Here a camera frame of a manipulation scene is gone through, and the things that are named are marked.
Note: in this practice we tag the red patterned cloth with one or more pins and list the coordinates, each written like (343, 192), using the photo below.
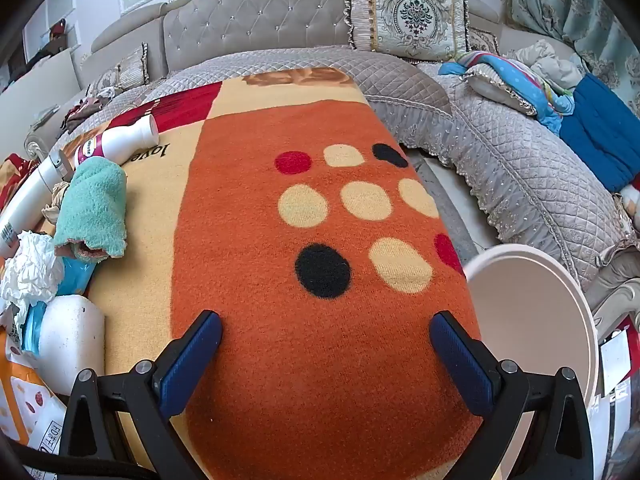
(15, 170)

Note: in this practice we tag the small ornate fringed cushion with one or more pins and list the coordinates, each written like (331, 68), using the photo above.
(122, 72)

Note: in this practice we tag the white thermos bottle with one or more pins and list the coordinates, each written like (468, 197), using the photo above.
(30, 195)

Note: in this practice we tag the large ornate embroidered cushion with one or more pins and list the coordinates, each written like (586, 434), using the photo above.
(410, 15)

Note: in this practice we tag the crumpled beige garment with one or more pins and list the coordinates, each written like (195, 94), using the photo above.
(545, 62)

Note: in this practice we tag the white tissue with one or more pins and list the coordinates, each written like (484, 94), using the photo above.
(32, 265)

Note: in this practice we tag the orange white snack bag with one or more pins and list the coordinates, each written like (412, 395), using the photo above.
(20, 395)

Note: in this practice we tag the green towel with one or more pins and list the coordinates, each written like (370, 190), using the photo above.
(92, 205)

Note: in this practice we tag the white bottle pink label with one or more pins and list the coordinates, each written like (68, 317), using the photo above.
(125, 140)

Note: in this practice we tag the plush toy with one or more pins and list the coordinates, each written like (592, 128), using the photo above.
(631, 205)

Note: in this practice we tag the grey frilled pillow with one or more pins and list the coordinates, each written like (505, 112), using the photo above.
(495, 87)

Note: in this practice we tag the blue packet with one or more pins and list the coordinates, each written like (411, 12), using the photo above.
(32, 327)
(75, 277)

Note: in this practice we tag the beige plastic bin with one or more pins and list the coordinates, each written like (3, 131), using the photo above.
(525, 310)

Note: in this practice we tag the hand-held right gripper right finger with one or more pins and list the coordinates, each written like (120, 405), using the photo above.
(460, 365)

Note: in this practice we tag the dark red garment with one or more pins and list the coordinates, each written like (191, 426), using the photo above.
(50, 45)

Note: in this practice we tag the brown patterned cushion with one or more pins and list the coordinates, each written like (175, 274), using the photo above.
(482, 40)

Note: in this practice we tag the white foam block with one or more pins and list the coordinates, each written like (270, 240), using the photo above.
(70, 340)

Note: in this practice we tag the blue padded cushion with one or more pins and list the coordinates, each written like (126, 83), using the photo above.
(600, 130)

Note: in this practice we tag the orange red printed blanket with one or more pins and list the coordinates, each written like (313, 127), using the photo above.
(325, 385)

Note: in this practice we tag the colourful dotted blanket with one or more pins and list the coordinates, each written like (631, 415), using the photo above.
(515, 72)

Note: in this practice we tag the pile of clothes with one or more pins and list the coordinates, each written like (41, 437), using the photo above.
(87, 107)

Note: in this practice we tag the white paper sheet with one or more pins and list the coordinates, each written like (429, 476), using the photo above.
(615, 360)

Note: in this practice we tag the white board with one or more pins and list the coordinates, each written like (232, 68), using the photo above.
(45, 80)

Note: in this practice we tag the grey quilted sofa cover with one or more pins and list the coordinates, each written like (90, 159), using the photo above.
(390, 85)
(525, 160)

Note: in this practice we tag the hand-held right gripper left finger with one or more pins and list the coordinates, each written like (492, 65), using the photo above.
(192, 360)

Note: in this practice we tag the grey tufted sofa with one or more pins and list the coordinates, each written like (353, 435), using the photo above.
(260, 15)

